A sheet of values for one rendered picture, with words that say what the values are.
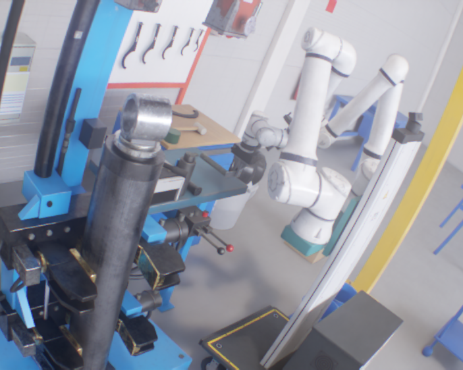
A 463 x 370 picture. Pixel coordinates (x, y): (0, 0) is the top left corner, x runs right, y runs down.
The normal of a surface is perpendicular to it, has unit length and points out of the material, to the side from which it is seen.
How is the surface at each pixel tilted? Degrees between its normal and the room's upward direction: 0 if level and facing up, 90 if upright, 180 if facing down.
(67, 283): 0
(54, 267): 0
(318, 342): 90
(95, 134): 90
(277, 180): 93
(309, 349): 90
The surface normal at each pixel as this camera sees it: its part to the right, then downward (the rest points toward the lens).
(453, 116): -0.62, 0.11
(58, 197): 0.71, 0.52
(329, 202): 0.23, 0.50
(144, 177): 0.55, 0.54
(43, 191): 0.36, -0.84
